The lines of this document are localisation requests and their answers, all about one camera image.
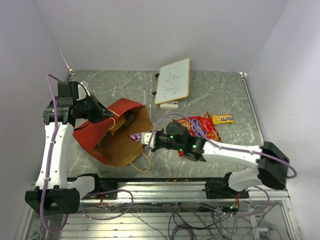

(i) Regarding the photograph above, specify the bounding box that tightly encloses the purple brown M&M's packet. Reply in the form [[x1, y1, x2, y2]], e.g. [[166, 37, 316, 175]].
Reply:
[[128, 133, 142, 142]]

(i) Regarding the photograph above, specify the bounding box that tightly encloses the red brown paper bag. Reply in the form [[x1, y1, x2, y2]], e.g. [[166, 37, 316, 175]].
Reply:
[[73, 98, 153, 167]]

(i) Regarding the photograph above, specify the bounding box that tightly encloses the red cookie snack bag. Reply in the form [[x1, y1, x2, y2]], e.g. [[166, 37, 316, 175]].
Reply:
[[172, 112, 221, 142]]

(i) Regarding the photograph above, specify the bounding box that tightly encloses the yellow M&M's packet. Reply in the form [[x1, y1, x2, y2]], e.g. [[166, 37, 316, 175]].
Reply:
[[212, 114, 235, 125], [108, 117, 127, 135]]

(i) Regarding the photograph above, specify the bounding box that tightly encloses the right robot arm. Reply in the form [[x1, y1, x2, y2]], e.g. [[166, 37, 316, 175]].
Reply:
[[140, 121, 289, 198]]

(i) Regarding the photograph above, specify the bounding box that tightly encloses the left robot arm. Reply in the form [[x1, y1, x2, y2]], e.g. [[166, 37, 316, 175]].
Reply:
[[25, 81, 114, 217]]

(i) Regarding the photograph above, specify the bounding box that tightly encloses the dark snack bar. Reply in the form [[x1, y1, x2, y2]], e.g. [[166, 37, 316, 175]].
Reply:
[[124, 111, 135, 125]]

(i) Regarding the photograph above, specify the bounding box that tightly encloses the white whiteboard eraser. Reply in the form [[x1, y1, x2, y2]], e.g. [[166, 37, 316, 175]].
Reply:
[[159, 101, 179, 110]]

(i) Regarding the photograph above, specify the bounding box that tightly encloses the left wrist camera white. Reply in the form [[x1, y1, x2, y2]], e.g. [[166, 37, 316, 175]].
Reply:
[[77, 82, 90, 98]]

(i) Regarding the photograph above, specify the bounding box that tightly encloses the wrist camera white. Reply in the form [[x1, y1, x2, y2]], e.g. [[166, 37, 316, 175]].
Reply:
[[77, 82, 90, 98], [140, 132, 156, 152]]

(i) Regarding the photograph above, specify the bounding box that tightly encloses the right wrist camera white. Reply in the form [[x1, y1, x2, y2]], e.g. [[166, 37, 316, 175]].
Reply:
[[140, 132, 156, 152]]

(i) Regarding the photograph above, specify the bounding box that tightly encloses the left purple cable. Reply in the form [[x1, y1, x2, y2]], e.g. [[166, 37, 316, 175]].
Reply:
[[39, 73, 71, 233]]

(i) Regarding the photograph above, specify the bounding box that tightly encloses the aluminium frame rail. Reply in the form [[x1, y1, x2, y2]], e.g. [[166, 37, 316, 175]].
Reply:
[[31, 179, 291, 203]]

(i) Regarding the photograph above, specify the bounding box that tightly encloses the small whiteboard wooden frame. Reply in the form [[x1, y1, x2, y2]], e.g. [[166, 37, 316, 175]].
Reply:
[[154, 58, 191, 105]]

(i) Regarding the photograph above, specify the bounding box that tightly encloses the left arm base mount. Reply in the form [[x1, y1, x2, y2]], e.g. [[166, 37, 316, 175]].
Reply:
[[100, 179, 118, 200]]

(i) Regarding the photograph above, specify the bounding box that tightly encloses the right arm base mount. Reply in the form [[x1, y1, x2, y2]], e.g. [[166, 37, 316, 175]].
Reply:
[[202, 178, 249, 199]]

